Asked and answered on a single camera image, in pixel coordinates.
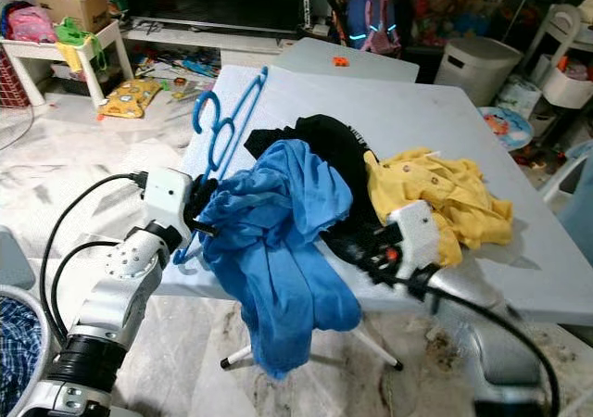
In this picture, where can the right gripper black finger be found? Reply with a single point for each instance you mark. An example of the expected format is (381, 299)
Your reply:
(348, 248)

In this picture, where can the blue plastic hanger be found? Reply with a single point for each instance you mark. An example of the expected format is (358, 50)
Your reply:
(197, 109)
(232, 132)

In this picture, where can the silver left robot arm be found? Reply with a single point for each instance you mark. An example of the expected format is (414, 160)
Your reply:
(125, 278)

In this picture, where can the yellow garment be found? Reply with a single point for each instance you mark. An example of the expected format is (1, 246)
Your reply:
(445, 195)

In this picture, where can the black garment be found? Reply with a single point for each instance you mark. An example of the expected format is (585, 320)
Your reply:
(334, 139)

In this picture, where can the yellow toy mat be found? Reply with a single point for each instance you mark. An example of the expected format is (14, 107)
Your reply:
(132, 98)

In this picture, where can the white folding table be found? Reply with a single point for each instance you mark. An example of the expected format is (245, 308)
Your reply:
(426, 111)

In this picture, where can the white television stand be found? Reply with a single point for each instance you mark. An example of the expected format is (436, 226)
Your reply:
(204, 43)

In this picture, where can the pale blue small plastic chair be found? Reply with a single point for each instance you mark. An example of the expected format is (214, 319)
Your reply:
(14, 259)

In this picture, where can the blue round plate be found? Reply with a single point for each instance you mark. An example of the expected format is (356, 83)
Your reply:
(507, 128)

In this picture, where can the small orange toy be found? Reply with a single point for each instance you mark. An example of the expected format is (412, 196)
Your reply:
(340, 61)

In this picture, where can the blue plaid shirt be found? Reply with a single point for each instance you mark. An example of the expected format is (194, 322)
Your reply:
(18, 352)

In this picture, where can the white folding chair blue cover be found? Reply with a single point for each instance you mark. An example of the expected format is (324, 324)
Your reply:
(582, 195)

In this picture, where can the grey round laundry basket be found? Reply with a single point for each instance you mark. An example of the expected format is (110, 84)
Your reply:
(46, 343)

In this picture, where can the black television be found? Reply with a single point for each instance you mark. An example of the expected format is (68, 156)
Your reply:
(213, 0)

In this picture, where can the white round bin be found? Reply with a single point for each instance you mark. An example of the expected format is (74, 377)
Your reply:
(477, 67)

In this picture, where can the green toy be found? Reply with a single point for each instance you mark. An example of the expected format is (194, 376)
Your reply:
(74, 33)

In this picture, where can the blue pink backpack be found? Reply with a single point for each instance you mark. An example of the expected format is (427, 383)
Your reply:
(372, 23)

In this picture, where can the small white side table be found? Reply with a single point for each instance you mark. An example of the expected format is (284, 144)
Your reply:
(37, 54)

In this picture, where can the red brick pillar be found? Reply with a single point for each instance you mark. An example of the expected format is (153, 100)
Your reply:
(7, 83)

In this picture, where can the pink bag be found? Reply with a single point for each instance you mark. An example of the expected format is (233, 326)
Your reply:
(37, 25)

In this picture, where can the cardboard box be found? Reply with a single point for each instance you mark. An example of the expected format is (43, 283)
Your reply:
(69, 0)

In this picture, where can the white storage trolley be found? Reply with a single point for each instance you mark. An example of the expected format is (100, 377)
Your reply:
(570, 83)

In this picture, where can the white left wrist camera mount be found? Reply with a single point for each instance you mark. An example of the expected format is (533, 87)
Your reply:
(167, 195)

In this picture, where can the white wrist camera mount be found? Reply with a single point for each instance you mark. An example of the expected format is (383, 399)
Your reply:
(415, 232)
(167, 195)

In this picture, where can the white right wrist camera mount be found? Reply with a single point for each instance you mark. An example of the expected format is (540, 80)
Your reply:
(415, 232)

